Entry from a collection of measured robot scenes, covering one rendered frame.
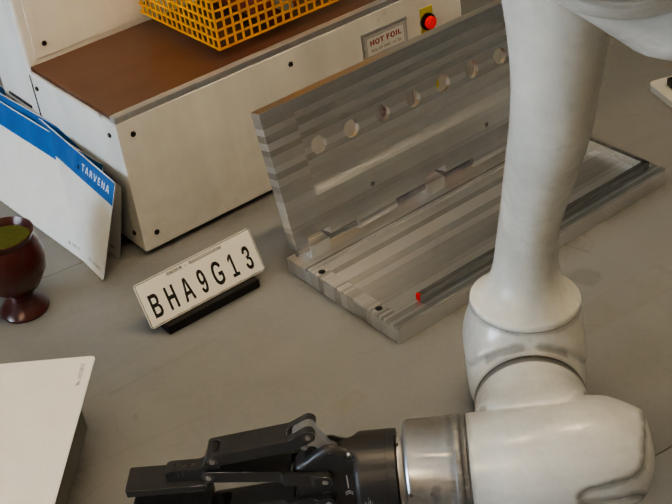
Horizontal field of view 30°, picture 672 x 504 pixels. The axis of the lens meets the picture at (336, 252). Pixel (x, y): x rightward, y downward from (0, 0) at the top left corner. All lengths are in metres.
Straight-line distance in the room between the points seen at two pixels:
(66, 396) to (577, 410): 0.50
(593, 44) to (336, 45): 0.83
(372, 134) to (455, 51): 0.16
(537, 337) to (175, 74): 0.65
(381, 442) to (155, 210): 0.61
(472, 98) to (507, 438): 0.67
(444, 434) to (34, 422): 0.40
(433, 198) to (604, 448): 0.61
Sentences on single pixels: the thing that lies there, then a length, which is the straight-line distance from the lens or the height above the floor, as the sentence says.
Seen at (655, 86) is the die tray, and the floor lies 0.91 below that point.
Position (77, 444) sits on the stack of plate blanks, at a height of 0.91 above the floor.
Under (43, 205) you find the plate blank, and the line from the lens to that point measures 1.71.
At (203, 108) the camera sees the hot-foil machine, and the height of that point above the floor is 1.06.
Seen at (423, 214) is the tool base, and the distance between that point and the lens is 1.55.
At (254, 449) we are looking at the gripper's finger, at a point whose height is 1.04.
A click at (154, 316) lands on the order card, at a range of 1.45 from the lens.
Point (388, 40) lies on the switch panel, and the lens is 1.71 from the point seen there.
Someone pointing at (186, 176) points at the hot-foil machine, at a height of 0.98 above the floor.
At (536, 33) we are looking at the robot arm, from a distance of 0.85.
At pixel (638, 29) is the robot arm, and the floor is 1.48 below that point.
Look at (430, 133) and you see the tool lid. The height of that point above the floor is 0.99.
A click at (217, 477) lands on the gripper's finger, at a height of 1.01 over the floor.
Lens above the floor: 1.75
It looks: 34 degrees down
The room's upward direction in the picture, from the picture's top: 9 degrees counter-clockwise
